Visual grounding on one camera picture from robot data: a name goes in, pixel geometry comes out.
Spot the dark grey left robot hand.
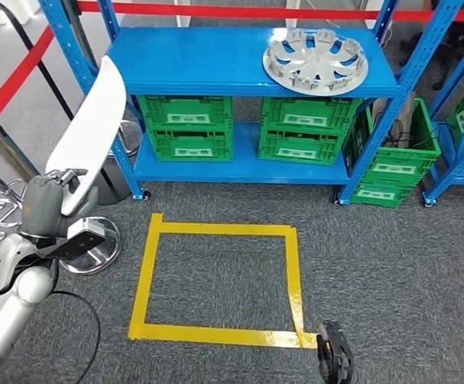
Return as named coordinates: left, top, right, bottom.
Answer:
left=21, top=168, right=98, bottom=239

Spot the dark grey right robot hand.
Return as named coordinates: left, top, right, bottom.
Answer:
left=316, top=319, right=354, bottom=384

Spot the white curved plastic panel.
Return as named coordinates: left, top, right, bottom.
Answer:
left=44, top=54, right=128, bottom=218

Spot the black stool with chrome base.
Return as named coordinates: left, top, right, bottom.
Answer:
left=0, top=158, right=28, bottom=242

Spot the yellow floor tape rectangle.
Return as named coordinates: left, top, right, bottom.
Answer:
left=127, top=213, right=319, bottom=351

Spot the white desk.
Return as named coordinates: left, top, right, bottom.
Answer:
left=173, top=0, right=301, bottom=29

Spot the grey wheel cover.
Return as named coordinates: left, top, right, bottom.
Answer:
left=262, top=27, right=369, bottom=98

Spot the black office chair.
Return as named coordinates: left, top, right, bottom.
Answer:
left=397, top=21, right=464, bottom=91

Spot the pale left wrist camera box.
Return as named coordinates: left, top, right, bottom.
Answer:
left=36, top=217, right=107, bottom=261

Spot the chrome stanchion post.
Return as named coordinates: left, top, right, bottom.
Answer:
left=0, top=103, right=122, bottom=277

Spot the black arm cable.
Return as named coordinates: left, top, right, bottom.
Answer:
left=50, top=290, right=101, bottom=384

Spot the black cable bundle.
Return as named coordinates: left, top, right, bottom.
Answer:
left=369, top=108, right=437, bottom=150

